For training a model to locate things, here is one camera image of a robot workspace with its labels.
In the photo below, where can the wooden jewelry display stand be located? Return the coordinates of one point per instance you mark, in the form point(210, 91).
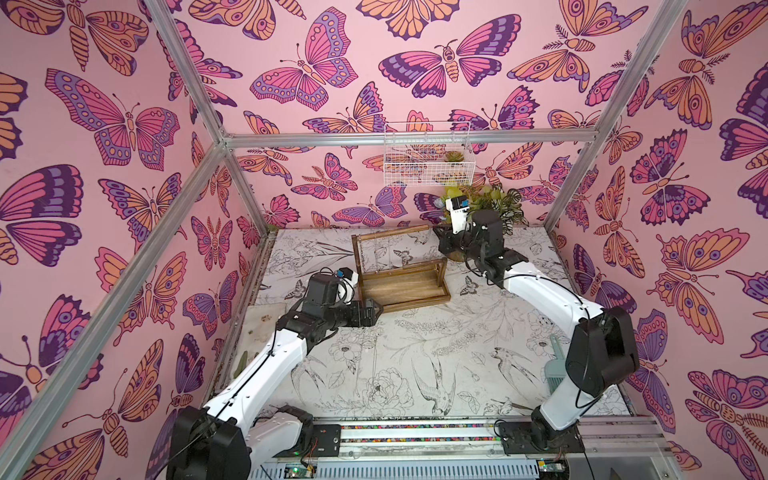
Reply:
point(400, 269)

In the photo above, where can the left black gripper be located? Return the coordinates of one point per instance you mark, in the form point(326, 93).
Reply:
point(368, 319)

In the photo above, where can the green brush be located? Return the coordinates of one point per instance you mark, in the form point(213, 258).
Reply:
point(555, 369)

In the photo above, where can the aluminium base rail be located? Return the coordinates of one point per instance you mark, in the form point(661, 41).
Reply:
point(619, 447)

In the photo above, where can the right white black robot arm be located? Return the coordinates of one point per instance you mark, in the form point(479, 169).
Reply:
point(602, 351)

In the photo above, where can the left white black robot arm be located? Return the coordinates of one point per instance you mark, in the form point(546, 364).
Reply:
point(258, 384)

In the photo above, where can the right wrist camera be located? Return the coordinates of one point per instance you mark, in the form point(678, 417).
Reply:
point(458, 208)

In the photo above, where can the white wire wall basket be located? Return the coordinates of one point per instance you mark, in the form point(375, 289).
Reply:
point(418, 156)

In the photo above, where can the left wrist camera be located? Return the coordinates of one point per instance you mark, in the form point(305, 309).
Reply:
point(347, 280)

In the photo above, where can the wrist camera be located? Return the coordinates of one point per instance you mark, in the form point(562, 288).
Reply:
point(347, 280)
point(458, 208)

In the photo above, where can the glass vase with plants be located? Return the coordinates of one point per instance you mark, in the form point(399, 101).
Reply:
point(506, 203)

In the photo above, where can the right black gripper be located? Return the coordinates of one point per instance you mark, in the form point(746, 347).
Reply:
point(452, 241)

